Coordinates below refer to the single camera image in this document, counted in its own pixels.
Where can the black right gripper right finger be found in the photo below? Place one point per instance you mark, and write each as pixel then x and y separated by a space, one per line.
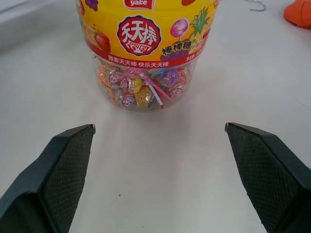
pixel 267 174

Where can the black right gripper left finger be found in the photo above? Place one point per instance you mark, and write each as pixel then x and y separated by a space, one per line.
pixel 56 174

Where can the yellow-labelled clear lollipop tub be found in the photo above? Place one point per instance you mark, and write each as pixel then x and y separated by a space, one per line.
pixel 145 36

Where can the orange rounded object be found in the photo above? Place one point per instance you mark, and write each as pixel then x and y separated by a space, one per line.
pixel 300 12

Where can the silver metal hook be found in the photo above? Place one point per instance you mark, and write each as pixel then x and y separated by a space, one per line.
pixel 259 7

